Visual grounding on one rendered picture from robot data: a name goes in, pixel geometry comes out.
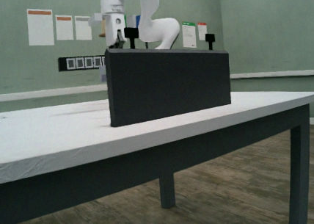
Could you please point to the black rectangular block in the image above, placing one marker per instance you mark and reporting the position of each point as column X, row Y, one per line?
column 148, row 84

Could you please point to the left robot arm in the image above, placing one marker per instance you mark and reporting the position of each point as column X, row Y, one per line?
column 165, row 30

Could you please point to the black rack pdu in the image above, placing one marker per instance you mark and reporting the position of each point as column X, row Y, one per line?
column 80, row 63

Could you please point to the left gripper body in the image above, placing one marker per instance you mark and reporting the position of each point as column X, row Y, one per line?
column 114, row 22

